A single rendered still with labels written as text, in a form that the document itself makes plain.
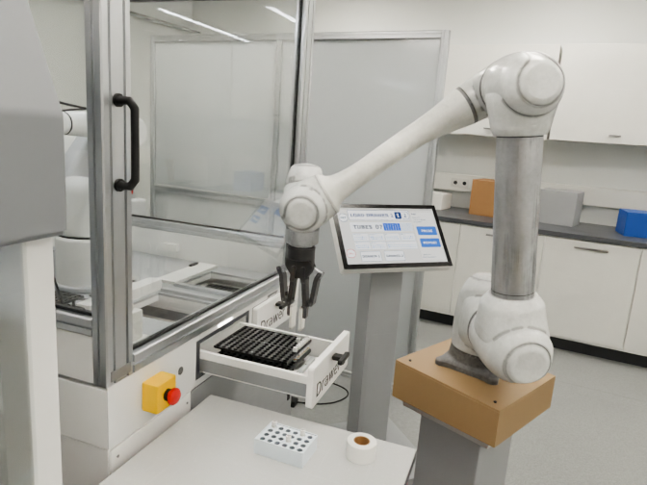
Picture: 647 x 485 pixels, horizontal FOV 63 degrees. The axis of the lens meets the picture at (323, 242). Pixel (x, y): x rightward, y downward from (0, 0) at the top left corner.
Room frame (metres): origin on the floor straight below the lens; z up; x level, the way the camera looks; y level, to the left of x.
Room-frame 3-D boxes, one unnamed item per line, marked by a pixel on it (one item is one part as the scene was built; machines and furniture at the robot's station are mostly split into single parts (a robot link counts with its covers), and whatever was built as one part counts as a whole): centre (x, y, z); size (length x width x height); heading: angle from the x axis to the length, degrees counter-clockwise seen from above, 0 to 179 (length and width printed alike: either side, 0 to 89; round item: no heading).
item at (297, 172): (1.35, 0.06, 1.34); 0.13 x 0.11 x 0.16; 1
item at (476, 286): (1.42, -0.47, 1.03); 0.18 x 0.16 x 0.22; 2
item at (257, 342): (1.40, 0.15, 0.87); 0.22 x 0.18 x 0.06; 70
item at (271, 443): (1.11, 0.05, 0.78); 0.12 x 0.08 x 0.04; 68
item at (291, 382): (1.41, 0.16, 0.86); 0.40 x 0.26 x 0.06; 70
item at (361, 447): (1.11, -0.12, 0.78); 0.07 x 0.07 x 0.04
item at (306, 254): (1.36, 0.06, 1.16); 0.08 x 0.07 x 0.09; 70
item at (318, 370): (1.34, -0.04, 0.87); 0.29 x 0.02 x 0.11; 160
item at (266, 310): (1.74, 0.16, 0.87); 0.29 x 0.02 x 0.11; 160
